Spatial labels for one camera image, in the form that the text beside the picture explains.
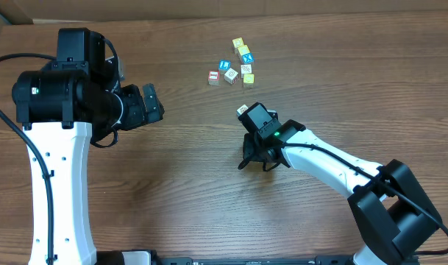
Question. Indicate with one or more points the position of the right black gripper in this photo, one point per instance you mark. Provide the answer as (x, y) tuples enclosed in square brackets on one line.
[(250, 151)]

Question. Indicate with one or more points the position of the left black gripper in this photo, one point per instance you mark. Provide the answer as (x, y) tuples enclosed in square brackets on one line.
[(137, 115)]

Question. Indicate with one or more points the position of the white block blue side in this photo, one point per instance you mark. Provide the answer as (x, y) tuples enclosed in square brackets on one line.
[(242, 109)]

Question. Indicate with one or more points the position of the red I block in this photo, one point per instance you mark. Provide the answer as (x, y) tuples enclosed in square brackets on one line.
[(213, 78)]

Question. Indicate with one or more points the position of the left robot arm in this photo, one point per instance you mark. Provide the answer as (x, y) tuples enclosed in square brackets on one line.
[(68, 106)]

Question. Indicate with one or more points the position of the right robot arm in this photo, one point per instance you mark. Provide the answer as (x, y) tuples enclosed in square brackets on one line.
[(393, 213)]

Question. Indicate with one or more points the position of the yellow block lower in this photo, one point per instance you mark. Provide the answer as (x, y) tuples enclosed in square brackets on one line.
[(248, 80)]

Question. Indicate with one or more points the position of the yellow block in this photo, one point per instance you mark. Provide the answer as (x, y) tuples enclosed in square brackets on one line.
[(248, 80), (242, 50), (236, 43)]

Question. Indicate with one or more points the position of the white block red side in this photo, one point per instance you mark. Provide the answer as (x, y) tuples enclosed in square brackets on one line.
[(231, 76)]

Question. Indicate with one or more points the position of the blue L block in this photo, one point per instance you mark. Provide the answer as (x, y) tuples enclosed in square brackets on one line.
[(224, 66)]

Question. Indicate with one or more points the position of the white block centre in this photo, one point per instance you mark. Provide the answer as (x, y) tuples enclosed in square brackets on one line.
[(246, 69)]

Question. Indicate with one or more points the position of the blue X block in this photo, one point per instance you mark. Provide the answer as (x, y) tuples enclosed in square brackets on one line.
[(247, 58)]

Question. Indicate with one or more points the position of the yellow block far top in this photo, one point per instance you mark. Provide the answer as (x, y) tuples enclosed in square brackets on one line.
[(236, 43)]

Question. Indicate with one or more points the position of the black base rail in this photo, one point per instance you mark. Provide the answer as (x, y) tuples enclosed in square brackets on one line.
[(245, 260)]

